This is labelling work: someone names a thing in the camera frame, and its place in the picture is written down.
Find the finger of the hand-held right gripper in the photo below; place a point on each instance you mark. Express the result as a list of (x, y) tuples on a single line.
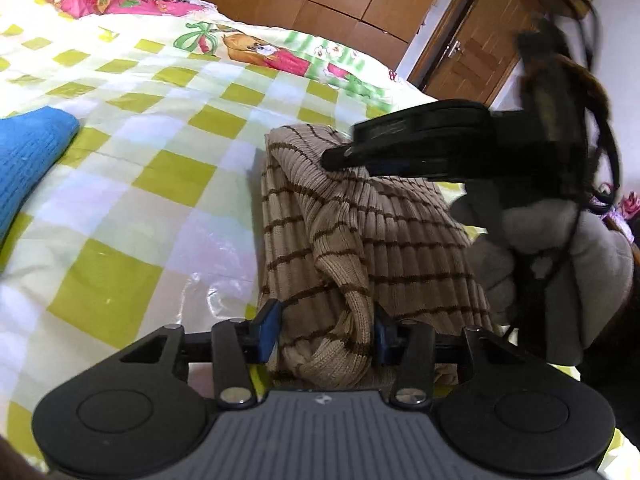
[(395, 166)]

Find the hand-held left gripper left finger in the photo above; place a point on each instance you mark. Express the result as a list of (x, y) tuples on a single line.
[(267, 327)]

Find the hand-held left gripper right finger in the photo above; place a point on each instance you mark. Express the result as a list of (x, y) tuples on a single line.
[(383, 342)]

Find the beige brown-striped knit sweater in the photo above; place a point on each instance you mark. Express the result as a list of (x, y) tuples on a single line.
[(400, 260)]

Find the person's right hand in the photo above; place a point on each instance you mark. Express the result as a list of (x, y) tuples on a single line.
[(595, 280)]

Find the wooden door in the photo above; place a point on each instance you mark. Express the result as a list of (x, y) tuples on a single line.
[(490, 35)]

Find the pink cloth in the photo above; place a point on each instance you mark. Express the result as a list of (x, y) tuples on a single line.
[(627, 207)]

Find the blue knit cloth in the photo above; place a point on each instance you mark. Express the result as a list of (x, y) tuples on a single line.
[(30, 160)]

